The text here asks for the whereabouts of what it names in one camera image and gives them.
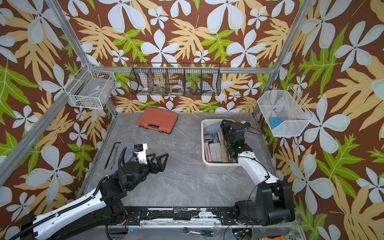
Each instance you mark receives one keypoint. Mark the black hex key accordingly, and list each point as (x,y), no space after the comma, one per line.
(114,149)

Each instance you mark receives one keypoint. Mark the red plastic tool case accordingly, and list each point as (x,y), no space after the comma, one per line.
(159,120)

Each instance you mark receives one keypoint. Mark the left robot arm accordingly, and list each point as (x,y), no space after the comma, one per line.
(101,206)

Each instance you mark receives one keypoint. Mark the grey fabric glasses case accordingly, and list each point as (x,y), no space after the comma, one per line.
(208,138)

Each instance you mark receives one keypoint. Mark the cream plastic storage box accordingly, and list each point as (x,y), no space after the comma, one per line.
(215,168)

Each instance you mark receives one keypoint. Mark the white mesh basket right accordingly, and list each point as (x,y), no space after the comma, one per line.
(288,106)

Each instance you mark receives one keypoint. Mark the ratchet wrench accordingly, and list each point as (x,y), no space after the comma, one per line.
(204,233)

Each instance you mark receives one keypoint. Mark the tan glasses case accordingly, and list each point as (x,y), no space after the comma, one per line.
(224,153)

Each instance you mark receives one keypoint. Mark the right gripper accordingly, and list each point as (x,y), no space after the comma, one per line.
(227,127)

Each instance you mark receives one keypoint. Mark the white wire basket left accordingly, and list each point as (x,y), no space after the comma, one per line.
(90,87)

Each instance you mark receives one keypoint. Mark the light grey glasses case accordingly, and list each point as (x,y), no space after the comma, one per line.
(215,152)

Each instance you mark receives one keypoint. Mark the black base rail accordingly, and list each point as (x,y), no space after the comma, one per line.
(216,216)

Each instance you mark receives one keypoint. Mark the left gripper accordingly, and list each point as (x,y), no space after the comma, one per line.
(160,166)

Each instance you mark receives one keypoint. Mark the pale purple glasses case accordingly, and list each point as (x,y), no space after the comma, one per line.
(215,138)

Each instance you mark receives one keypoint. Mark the black wire basket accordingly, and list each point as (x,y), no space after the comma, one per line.
(179,79)

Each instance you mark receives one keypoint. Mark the blue glasses case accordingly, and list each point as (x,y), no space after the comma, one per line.
(214,128)

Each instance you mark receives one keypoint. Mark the small pink glasses case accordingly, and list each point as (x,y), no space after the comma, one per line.
(220,137)

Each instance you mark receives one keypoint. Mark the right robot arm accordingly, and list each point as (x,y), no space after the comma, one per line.
(271,200)

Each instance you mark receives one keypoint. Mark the blue object in basket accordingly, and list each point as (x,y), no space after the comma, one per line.
(275,121)

